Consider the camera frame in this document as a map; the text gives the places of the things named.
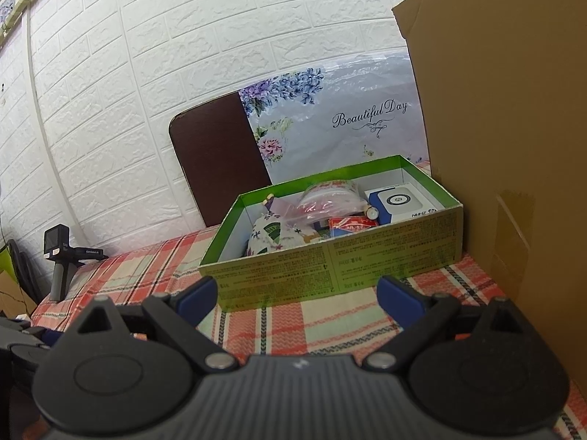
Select blue white small box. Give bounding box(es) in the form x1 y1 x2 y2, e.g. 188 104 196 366
365 183 437 226

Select floral grey pouch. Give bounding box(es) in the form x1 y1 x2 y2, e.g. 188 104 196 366
245 213 321 256

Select black yellow marker pen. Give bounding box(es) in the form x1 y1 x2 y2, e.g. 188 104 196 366
263 194 278 215

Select pink white packet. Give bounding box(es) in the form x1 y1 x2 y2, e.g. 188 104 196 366
295 180 367 221

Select red blue card box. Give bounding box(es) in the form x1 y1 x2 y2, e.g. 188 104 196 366
328 214 378 237

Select brown cardboard box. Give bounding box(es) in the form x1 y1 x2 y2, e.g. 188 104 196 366
0 271 37 319

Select plaid bed sheet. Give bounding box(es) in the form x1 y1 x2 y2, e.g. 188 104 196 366
27 225 587 440

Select black green chair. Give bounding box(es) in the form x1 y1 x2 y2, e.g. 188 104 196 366
1 239 44 303

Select spare handheld gripper device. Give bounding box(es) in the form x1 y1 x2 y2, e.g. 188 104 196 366
44 224 107 302

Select green white cardboard box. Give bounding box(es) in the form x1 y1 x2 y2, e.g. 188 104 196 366
199 155 464 311

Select dark brown headboard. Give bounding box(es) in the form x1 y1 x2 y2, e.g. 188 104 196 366
169 91 271 227

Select floral white pillow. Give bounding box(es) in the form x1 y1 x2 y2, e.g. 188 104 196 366
239 50 429 184

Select brown cardboard sheet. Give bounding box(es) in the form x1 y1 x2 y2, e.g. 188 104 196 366
394 0 586 386

